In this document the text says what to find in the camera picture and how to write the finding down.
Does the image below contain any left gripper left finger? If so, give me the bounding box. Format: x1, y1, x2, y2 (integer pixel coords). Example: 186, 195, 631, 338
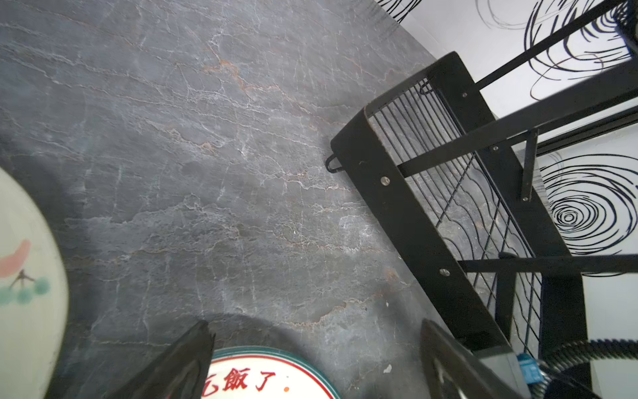
109, 320, 214, 399

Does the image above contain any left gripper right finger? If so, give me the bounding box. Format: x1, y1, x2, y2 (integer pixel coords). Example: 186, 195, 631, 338
420, 319, 521, 398

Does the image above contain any orange sunburst plate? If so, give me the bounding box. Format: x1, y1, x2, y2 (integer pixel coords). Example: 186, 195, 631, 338
201, 346, 340, 399

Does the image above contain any cream floral plate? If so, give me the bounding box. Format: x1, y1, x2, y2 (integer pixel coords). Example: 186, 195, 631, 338
1, 171, 69, 398

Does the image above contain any black wire dish rack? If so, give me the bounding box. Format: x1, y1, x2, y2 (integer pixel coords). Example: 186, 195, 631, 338
331, 1, 637, 357

